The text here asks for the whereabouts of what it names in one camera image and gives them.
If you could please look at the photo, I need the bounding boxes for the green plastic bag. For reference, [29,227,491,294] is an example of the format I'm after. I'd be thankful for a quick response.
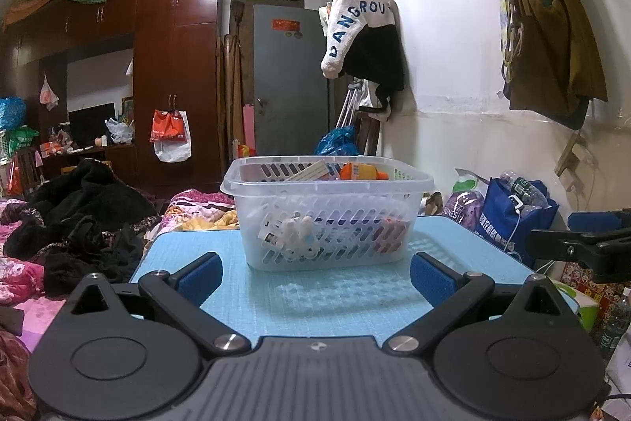
[7,127,40,152]

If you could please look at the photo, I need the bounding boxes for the small white red plastic bag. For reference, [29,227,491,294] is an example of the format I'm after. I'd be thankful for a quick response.
[39,75,60,112]

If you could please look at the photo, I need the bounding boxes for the red patterned box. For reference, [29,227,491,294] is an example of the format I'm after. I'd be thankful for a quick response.
[559,260,631,304]

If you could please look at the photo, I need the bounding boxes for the red small packet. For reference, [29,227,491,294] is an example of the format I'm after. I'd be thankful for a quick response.
[373,219,411,255]

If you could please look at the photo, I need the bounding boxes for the purple printed pack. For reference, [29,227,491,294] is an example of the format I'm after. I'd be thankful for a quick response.
[442,189,487,233]

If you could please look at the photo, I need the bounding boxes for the black monitor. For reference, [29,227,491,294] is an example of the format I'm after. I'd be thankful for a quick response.
[68,103,117,150]

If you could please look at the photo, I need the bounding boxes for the wooden chair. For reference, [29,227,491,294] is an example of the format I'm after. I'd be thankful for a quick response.
[9,147,46,201]

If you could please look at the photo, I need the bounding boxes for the large red white plastic bag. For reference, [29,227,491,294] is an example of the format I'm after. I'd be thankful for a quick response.
[150,109,192,163]

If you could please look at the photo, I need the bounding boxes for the white and black hoodie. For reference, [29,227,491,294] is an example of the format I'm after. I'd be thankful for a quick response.
[319,0,406,122]

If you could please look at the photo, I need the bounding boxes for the brown wooden wardrobe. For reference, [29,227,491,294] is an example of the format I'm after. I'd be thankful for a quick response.
[0,0,224,197]

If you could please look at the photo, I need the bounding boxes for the olive tote bag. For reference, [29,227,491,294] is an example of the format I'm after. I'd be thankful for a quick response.
[502,0,610,132]

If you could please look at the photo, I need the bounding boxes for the white small bottle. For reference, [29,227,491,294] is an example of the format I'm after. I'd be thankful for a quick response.
[280,216,317,255]

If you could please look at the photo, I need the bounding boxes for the orange bottle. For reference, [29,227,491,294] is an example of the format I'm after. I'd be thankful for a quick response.
[339,162,390,181]

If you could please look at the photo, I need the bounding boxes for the blue shopping bag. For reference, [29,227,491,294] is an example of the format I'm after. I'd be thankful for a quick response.
[474,177,561,255]

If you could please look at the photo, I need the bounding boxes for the folded metal rack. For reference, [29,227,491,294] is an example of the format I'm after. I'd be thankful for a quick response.
[335,80,366,129]

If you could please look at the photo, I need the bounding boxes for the pink floral blanket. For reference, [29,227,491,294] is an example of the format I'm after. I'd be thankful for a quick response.
[0,188,238,421]

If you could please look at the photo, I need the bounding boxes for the wooden wall bracket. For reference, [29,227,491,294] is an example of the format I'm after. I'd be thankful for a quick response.
[554,132,593,178]

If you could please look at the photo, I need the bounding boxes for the light blue table mat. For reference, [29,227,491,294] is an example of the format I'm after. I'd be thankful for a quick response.
[129,214,583,339]

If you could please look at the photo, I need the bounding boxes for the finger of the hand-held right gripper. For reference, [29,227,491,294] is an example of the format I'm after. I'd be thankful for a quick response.
[525,228,631,284]
[567,211,631,235]

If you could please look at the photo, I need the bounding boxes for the clear plastic bottle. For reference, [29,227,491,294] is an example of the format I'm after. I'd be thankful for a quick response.
[600,287,631,354]

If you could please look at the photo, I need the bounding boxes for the dark brown cloth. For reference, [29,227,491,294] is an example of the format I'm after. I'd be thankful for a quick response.
[0,307,41,421]

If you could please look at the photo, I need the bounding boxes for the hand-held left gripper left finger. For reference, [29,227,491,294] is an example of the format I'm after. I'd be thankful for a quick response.
[64,252,250,357]

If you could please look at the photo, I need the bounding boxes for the green and white box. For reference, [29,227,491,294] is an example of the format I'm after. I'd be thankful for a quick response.
[556,280,601,329]

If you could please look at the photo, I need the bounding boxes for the white flat box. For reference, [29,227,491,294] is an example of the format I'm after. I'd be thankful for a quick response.
[285,159,342,183]

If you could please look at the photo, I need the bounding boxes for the pile of blue plastic bags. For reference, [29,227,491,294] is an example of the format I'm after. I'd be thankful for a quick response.
[0,98,28,132]

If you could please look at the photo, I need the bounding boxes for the pink board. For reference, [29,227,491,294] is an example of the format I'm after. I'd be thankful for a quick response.
[243,104,257,148]

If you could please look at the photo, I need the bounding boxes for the black clothing pile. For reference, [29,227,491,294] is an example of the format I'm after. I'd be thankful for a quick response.
[17,158,159,299]

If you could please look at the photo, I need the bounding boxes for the clear plastic basket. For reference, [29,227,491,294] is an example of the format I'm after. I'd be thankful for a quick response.
[220,156,435,273]

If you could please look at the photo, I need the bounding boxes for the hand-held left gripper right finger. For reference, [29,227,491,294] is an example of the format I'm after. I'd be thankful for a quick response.
[385,252,573,356]

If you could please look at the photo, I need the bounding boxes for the grey metal door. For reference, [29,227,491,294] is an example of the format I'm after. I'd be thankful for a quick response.
[252,4,330,157]

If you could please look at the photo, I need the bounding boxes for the wooden planks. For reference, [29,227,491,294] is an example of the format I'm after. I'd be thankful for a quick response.
[216,0,247,155]

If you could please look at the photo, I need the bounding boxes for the blue plastic bag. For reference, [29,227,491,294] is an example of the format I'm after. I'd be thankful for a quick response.
[315,125,362,157]

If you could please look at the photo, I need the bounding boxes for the plastic water bottles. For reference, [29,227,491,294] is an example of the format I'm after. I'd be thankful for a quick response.
[499,171,551,208]

